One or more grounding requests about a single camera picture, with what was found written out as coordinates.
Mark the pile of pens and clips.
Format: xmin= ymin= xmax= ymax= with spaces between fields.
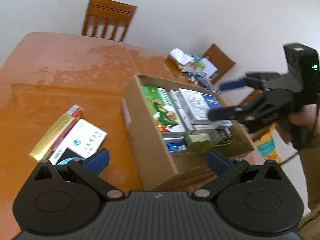
xmin=183 ymin=70 xmax=218 ymax=91

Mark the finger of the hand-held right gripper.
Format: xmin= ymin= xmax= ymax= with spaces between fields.
xmin=207 ymin=91 xmax=300 ymax=133
xmin=220 ymin=72 xmax=290 ymax=91

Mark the cardboard carton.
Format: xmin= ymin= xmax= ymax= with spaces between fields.
xmin=121 ymin=74 xmax=256 ymax=191

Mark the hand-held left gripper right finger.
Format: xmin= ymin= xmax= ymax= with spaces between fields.
xmin=192 ymin=149 xmax=288 ymax=201

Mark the white box with teal circle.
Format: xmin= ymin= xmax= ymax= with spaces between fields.
xmin=48 ymin=119 xmax=108 ymax=166

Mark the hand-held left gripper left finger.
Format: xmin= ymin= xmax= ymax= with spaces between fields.
xmin=29 ymin=149 xmax=123 ymax=201

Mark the black cable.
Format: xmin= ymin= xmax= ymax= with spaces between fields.
xmin=279 ymin=150 xmax=300 ymax=166

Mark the yellow and teal packet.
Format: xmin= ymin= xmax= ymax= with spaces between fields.
xmin=254 ymin=127 xmax=278 ymax=161

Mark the wooden desktop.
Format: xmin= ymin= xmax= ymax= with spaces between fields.
xmin=0 ymin=32 xmax=265 ymax=240

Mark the gold long box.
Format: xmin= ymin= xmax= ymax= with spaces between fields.
xmin=29 ymin=105 xmax=85 ymax=163

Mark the light green bear box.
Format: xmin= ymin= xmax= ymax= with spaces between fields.
xmin=185 ymin=132 xmax=218 ymax=153

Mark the person's right forearm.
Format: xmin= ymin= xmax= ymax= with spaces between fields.
xmin=299 ymin=127 xmax=320 ymax=210

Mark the green box with cartoon hero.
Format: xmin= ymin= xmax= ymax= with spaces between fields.
xmin=141 ymin=85 xmax=187 ymax=133

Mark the black and white long box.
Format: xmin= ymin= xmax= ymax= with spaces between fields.
xmin=211 ymin=128 xmax=233 ymax=143

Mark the white box with red swoosh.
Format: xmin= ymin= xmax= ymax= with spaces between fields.
xmin=179 ymin=88 xmax=212 ymax=127

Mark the white box with blue graphic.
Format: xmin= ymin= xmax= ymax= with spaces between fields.
xmin=164 ymin=136 xmax=188 ymax=153

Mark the person's right hand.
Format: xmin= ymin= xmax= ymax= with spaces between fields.
xmin=275 ymin=105 xmax=320 ymax=143

